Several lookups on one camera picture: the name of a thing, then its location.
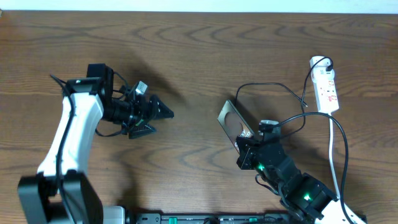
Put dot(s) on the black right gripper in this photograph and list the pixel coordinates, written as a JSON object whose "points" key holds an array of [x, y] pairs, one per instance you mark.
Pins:
{"points": [[247, 152]]}

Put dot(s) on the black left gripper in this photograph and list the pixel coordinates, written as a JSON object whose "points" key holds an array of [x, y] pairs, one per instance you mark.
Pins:
{"points": [[143, 114]]}

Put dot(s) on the Samsung Galaxy smartphone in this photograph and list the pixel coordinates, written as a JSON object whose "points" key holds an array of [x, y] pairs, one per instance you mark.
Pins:
{"points": [[234, 124]]}

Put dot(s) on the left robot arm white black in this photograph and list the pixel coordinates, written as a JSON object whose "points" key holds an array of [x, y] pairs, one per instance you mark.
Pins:
{"points": [[60, 191]]}

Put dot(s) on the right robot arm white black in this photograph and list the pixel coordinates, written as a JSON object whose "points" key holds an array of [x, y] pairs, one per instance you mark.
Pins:
{"points": [[307, 199]]}

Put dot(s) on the white power strip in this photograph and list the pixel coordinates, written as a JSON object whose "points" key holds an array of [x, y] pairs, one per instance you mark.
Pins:
{"points": [[323, 78]]}

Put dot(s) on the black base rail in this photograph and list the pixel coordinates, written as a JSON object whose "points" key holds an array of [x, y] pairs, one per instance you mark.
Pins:
{"points": [[157, 218]]}

